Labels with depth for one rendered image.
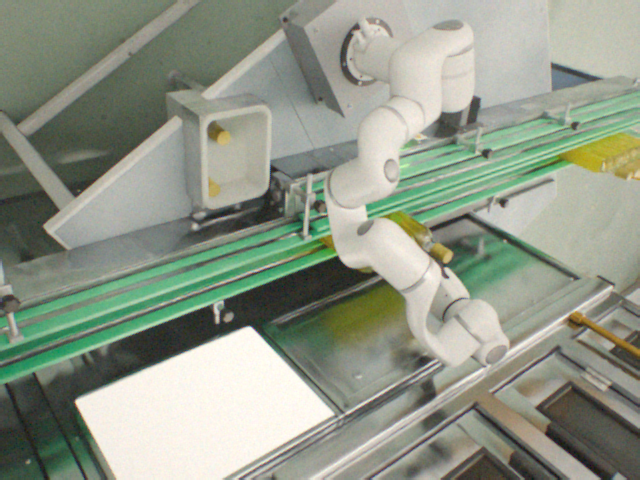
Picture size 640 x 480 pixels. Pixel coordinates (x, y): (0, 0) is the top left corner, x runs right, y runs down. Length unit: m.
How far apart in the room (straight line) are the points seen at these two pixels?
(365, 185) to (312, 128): 0.57
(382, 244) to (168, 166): 0.57
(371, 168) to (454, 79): 0.29
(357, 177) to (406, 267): 0.18
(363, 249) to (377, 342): 0.41
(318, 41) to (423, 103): 0.34
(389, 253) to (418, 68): 0.33
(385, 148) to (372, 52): 0.39
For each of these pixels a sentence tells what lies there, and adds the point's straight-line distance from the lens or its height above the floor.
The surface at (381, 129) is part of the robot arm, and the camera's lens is 1.01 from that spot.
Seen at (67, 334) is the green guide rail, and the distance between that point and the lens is 1.26.
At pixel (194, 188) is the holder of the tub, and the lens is 1.35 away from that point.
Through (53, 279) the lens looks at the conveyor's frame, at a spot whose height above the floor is 0.84.
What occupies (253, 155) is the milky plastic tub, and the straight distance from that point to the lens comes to 1.39.
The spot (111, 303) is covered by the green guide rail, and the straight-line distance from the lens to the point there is 1.20.
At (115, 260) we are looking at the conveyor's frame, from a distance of 1.28.
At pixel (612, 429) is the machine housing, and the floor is 1.64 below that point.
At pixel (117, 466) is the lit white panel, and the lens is 1.14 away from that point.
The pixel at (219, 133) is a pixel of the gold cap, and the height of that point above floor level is 0.81.
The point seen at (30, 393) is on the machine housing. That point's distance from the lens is 1.34.
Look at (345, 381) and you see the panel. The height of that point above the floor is 1.25.
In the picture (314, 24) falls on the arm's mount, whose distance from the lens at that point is 1.31.
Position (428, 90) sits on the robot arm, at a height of 1.19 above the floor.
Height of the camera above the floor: 1.86
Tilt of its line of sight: 39 degrees down
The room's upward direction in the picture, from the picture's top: 127 degrees clockwise
